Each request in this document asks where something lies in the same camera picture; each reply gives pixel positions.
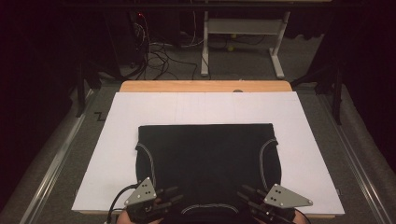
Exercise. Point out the person's left hand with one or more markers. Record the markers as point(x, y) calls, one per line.
point(123, 219)

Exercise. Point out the metal floor rail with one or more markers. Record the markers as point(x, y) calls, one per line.
point(54, 168)
point(358, 168)

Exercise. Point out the dark computer tower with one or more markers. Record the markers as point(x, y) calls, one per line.
point(124, 40)

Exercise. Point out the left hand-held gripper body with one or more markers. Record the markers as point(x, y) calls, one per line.
point(144, 193)

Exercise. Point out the white metal desk frame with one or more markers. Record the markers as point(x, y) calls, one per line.
point(243, 26)

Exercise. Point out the black knit vest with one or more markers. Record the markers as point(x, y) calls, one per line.
point(205, 155)

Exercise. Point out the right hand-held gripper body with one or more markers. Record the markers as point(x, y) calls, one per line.
point(283, 197)

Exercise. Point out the person's right hand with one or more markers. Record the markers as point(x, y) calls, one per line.
point(300, 218)

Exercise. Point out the black metal stand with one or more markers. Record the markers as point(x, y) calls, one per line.
point(336, 93)
point(81, 90)

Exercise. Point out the white board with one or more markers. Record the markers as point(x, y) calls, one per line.
point(124, 124)

